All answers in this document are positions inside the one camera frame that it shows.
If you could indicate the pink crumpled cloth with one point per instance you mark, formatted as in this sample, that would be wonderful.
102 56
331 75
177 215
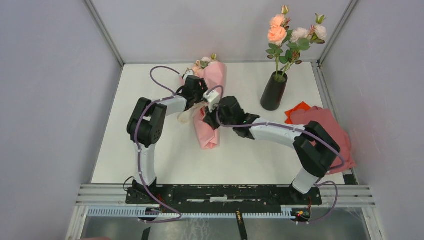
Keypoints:
325 118

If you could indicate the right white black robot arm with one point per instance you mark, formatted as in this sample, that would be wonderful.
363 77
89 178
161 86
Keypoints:
315 148

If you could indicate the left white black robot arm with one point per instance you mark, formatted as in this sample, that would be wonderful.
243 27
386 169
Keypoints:
146 124

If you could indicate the black cylindrical vase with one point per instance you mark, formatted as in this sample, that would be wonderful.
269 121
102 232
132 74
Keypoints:
274 91

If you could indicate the peach white artificial roses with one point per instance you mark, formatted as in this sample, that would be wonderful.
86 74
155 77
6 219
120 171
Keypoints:
285 44

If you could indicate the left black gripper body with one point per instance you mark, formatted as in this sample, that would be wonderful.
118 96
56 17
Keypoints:
198 95

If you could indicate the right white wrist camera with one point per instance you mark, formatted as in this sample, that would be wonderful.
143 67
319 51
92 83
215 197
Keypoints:
211 100

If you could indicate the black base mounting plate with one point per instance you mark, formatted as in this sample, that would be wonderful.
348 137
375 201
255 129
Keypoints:
220 199

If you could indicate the orange paper piece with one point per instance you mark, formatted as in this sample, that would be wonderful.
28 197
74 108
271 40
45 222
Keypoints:
300 107

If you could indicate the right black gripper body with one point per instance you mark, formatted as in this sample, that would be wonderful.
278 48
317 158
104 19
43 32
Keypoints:
224 120

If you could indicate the cream printed ribbon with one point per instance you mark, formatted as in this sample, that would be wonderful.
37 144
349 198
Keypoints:
187 116

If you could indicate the pink paper bouquet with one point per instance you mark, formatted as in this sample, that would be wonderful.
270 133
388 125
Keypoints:
214 73

